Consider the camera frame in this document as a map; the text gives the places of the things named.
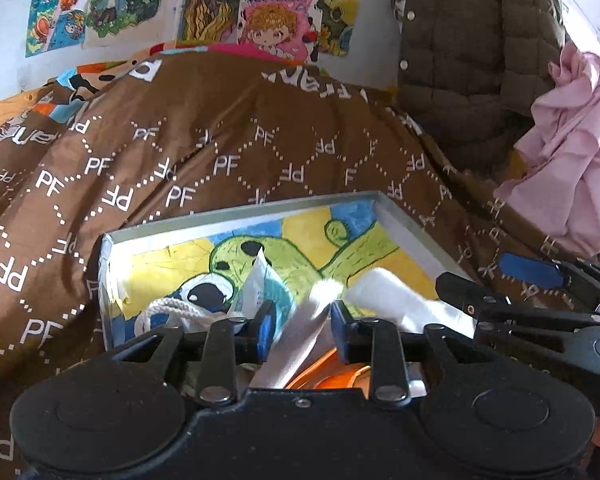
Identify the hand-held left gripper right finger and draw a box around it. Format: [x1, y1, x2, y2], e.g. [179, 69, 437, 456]
[330, 300, 491, 407]

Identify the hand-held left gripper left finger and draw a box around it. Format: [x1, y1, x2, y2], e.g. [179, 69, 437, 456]
[105, 302, 278, 407]

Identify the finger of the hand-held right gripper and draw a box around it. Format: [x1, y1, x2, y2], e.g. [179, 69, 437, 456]
[497, 251, 600, 317]
[434, 271, 600, 357]

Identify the white paper strip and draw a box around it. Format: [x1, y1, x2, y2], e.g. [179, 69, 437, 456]
[250, 280, 342, 392]

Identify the orange plastic bag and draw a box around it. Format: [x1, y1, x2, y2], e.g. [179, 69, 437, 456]
[284, 349, 377, 392]

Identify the white fluffy cloth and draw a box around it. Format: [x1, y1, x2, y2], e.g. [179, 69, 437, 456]
[312, 266, 477, 337]

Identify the grey box with cartoon lining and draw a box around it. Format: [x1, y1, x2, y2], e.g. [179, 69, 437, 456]
[97, 190, 482, 358]

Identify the pink garment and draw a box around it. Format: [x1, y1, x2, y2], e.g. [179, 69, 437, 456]
[494, 41, 600, 257]

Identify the brown printed blanket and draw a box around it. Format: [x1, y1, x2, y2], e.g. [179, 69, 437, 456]
[0, 52, 600, 461]

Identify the brown quilted jacket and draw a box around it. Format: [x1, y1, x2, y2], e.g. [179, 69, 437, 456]
[384, 0, 570, 182]

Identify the magenta pillow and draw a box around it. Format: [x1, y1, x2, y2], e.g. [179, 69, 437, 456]
[202, 41, 322, 65]

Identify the colourful cartoon bedsheet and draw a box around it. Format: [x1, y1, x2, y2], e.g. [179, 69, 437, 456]
[0, 40, 212, 155]

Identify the white drawstring rope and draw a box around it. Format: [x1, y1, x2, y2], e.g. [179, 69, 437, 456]
[134, 296, 247, 337]

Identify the pink character wall poster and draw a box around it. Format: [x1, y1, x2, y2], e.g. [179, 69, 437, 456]
[236, 0, 322, 62]

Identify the black bear wall poster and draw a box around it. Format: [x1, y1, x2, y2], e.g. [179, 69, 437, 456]
[314, 0, 362, 57]

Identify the dark yellow wall poster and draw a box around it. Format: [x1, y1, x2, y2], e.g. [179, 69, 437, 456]
[181, 0, 246, 45]

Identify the wooden bed rail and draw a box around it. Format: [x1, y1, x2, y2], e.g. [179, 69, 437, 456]
[0, 87, 56, 135]

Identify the blond character wall poster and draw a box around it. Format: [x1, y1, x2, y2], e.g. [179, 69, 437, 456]
[82, 0, 175, 50]

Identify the orange character wall poster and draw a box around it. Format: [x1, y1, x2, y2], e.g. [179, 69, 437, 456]
[25, 0, 90, 59]

